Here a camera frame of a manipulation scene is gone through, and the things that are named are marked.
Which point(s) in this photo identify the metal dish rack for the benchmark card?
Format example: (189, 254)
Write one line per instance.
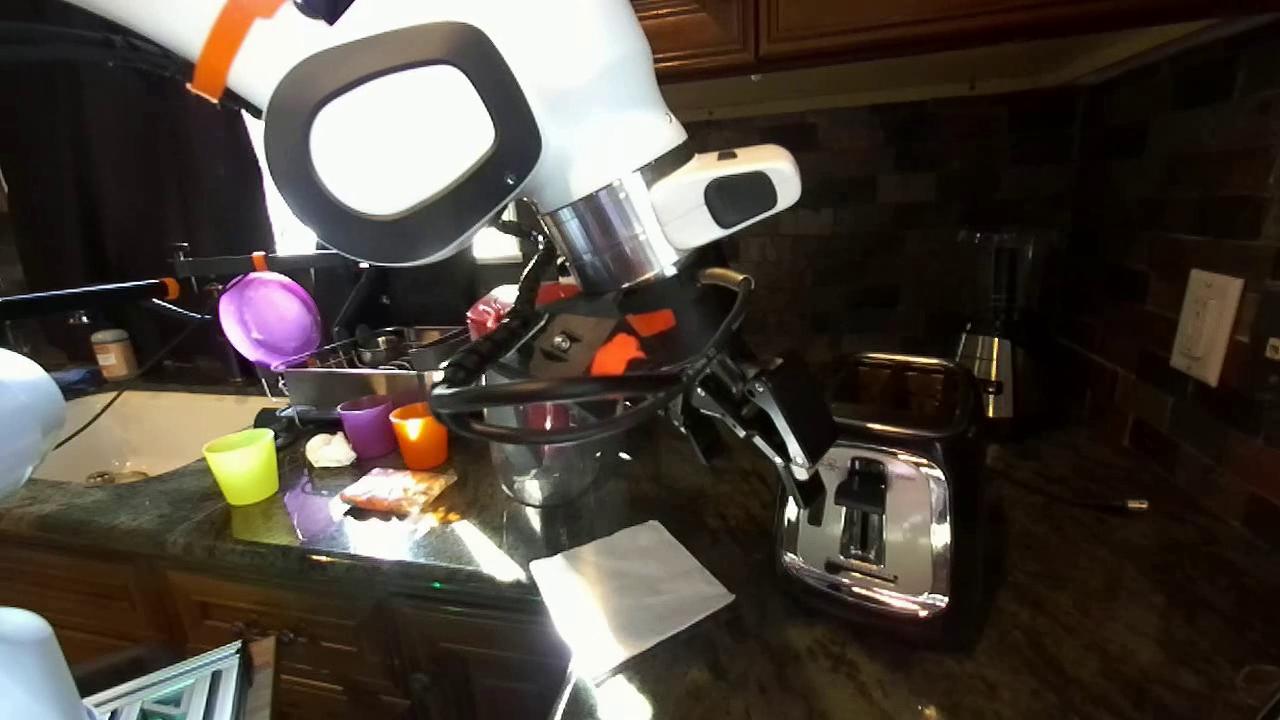
(377, 362)

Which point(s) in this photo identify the orange plastic cup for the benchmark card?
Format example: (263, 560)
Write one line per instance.
(423, 438)

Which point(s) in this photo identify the purple plastic cup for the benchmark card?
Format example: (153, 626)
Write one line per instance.
(366, 425)

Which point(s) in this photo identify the grey paper sheet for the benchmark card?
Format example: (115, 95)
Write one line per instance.
(626, 593)

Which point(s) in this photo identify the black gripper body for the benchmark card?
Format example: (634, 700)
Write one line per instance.
(626, 340)

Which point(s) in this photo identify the red water filter pitcher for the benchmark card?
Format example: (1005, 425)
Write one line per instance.
(534, 454)

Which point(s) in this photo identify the green plastic cup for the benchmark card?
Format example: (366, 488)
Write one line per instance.
(247, 465)

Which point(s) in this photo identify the black chrome toaster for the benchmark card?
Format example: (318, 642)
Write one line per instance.
(899, 530)

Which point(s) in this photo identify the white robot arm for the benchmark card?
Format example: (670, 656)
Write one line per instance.
(399, 129)

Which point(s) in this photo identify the purple plastic plate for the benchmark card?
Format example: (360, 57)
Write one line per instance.
(268, 323)

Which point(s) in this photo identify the blender with steel base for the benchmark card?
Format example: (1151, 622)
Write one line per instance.
(991, 337)

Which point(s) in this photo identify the packaged food on counter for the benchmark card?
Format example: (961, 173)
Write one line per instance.
(392, 488)

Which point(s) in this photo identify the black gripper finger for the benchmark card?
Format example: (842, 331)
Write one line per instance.
(776, 411)

